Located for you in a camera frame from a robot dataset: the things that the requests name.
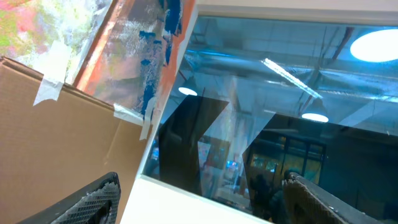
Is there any paint stained board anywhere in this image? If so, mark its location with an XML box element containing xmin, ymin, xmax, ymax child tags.
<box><xmin>1</xmin><ymin>0</ymin><xmax>195</xmax><ymax>119</ymax></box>

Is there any glass window pane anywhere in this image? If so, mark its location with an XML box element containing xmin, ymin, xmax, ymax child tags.
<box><xmin>143</xmin><ymin>16</ymin><xmax>397</xmax><ymax>223</ymax></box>

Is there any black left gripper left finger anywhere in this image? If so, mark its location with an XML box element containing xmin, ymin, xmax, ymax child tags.
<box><xmin>19</xmin><ymin>172</ymin><xmax>121</xmax><ymax>224</ymax></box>

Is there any brown cardboard sheet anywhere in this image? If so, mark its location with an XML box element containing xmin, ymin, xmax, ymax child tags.
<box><xmin>1</xmin><ymin>58</ymin><xmax>146</xmax><ymax>223</ymax></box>

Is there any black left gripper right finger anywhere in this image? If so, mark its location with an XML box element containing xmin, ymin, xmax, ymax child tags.
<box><xmin>282</xmin><ymin>172</ymin><xmax>381</xmax><ymax>224</ymax></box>

